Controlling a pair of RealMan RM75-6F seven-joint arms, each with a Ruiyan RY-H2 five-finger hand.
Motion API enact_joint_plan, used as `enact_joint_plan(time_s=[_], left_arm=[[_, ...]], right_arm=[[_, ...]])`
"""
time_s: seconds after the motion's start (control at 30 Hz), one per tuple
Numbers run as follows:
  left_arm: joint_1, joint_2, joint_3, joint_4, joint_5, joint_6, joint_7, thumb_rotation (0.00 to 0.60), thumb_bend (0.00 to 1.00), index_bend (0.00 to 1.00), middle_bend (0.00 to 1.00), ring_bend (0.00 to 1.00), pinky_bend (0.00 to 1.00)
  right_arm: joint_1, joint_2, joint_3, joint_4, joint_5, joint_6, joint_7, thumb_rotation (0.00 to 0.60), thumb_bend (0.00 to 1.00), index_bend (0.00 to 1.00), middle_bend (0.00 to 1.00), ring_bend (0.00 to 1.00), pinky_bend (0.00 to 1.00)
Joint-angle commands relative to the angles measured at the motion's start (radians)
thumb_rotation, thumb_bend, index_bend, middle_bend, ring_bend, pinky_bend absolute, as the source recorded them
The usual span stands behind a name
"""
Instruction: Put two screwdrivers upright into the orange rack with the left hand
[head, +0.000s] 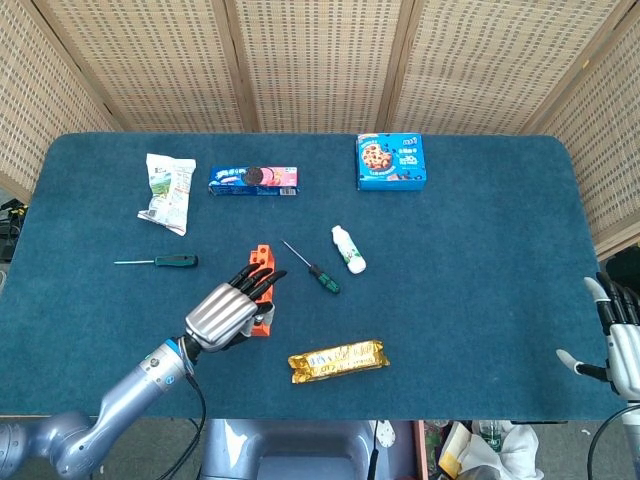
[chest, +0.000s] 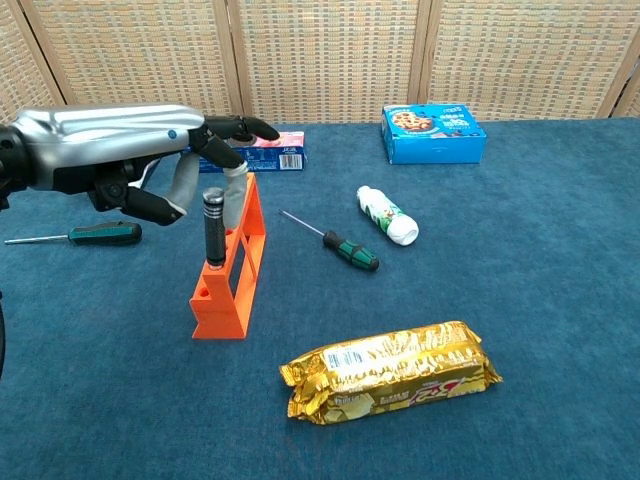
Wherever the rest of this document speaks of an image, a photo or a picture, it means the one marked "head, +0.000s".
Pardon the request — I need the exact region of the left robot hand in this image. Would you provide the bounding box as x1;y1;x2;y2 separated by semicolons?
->
184;263;289;354

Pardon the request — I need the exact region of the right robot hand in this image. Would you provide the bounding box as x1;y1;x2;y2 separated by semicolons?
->
556;271;640;401

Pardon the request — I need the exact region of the dark green handle screwdriver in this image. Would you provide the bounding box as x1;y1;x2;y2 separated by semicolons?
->
113;254;200;269

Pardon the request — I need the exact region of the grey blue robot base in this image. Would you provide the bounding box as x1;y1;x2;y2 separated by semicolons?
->
199;418;419;480

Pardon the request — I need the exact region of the orange tool rack with holes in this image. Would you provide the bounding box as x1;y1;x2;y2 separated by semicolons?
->
248;243;279;338

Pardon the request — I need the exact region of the green black striped screwdriver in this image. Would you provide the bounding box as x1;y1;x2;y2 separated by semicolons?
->
282;240;343;296

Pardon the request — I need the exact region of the gold foil biscuit pack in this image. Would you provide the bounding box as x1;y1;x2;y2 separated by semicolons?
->
287;339;390;385

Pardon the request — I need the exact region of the white snack bag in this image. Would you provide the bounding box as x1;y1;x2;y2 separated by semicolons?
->
137;152;197;237

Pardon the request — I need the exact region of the blue pink cookie box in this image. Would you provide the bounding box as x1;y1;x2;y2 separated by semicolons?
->
207;166;301;197

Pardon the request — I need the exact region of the small white drink bottle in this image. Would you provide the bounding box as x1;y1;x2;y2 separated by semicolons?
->
330;225;367;275

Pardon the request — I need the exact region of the white plastic bag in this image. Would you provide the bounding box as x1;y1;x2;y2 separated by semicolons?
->
459;422;545;480

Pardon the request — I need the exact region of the green label plastic bottle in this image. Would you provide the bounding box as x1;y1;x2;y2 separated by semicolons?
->
472;419;504;454

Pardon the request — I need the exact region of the blue felt table cover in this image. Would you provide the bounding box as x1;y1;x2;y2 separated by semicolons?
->
0;132;631;421

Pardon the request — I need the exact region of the yellow cardboard box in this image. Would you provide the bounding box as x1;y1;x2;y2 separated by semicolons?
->
438;422;471;476

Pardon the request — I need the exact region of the light blue cookie box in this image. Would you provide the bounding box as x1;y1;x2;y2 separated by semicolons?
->
355;132;429;192

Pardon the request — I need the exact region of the woven folding screen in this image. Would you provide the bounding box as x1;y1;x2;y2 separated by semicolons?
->
0;0;640;261

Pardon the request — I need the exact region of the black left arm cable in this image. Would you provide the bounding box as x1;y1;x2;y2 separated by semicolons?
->
169;369;207;480

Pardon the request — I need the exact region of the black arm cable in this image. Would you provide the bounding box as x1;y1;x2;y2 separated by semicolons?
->
587;403;640;480
169;369;207;480

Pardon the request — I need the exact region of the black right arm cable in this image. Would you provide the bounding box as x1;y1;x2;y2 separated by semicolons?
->
587;403;640;480

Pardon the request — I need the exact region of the white perforated bracket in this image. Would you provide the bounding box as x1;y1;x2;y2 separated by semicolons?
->
374;419;397;452

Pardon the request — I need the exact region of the black equipment with yellow cable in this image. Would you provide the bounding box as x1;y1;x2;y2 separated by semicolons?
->
0;197;27;262

